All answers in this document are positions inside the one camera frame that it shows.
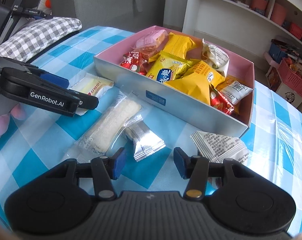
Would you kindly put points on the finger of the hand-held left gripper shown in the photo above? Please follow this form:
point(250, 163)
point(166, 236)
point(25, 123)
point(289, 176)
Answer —
point(88, 102)
point(53, 80)

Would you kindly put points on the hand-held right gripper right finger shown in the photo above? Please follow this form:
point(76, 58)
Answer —
point(179, 162)

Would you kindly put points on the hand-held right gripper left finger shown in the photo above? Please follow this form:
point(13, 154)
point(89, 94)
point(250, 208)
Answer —
point(118, 163)

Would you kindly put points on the silver snack packet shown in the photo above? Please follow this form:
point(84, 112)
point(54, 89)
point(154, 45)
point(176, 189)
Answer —
point(144, 140)

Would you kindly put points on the pink cardboard box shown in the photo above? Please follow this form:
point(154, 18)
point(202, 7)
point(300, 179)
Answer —
point(191, 115)

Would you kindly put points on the large yellow striped snack packet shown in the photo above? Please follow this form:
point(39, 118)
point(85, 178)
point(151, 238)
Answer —
point(177, 43)

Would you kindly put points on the person's left hand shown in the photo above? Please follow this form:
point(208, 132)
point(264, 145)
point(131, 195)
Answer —
point(1, 126)

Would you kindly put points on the long clear snack packet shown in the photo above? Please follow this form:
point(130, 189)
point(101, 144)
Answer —
point(116, 120)

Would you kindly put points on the white printed snack packet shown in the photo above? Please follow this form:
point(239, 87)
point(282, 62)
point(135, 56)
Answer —
point(216, 145)

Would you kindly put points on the grey checked pillow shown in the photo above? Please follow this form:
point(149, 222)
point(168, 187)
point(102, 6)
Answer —
point(38, 37)

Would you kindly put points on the red snack packet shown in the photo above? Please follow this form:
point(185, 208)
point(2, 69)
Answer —
point(132, 62)
point(221, 101)

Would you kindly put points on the idle black gripper device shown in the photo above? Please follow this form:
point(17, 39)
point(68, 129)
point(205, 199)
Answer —
point(28, 11)

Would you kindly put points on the plain yellow snack packet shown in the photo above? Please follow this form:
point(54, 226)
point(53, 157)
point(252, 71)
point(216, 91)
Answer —
point(191, 90)

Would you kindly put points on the yellow blue-label chip packet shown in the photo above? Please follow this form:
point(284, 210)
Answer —
point(168, 67)

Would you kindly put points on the pink translucent pastry packet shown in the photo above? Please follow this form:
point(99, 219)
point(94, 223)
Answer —
point(151, 41)

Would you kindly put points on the grey sofa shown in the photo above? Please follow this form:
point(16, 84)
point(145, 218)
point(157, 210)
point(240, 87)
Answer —
point(103, 5)

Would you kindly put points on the blue checked tablecloth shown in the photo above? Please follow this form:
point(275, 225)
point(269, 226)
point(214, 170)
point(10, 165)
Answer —
point(266, 135)

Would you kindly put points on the small yellow red-print snack packet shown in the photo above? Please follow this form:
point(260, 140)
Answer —
point(206, 73)

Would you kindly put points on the white orange barcode snack packet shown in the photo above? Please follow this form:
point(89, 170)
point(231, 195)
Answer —
point(236, 88)

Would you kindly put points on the cream white snack packet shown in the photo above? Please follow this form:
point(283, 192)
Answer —
point(216, 56)

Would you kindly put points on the white decorated storage stool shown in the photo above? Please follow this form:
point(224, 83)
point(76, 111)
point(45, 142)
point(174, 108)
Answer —
point(288, 95)

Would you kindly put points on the white shelf unit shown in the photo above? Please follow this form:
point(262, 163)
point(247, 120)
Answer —
point(191, 10)

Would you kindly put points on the large pink basket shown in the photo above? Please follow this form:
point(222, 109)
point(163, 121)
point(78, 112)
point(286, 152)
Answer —
point(294, 80)

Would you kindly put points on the blue box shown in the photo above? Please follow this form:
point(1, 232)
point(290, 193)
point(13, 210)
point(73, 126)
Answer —
point(277, 51)

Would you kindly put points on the red basket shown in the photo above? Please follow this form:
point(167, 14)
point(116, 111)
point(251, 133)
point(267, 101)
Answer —
point(296, 30)

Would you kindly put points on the orange pot with pens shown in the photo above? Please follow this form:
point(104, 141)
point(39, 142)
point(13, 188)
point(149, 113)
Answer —
point(259, 3)

